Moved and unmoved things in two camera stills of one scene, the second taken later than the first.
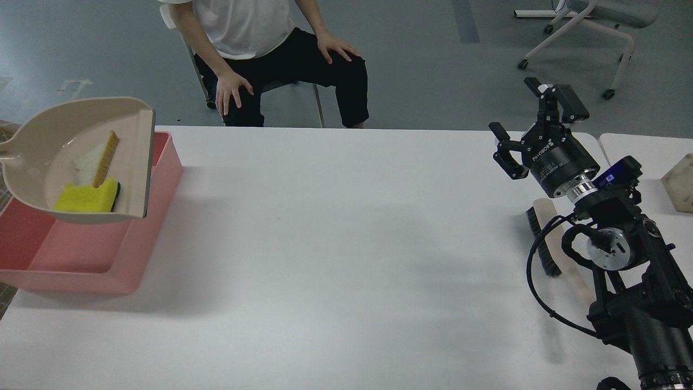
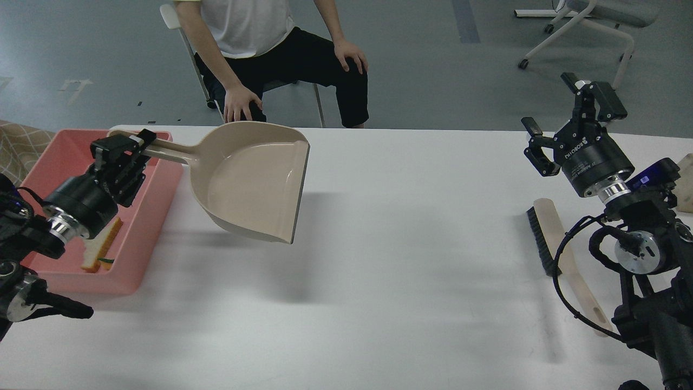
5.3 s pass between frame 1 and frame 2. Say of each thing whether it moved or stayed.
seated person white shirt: stayed
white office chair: stayed
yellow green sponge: moved
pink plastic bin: stayed
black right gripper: moved
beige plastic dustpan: moved
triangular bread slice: moved
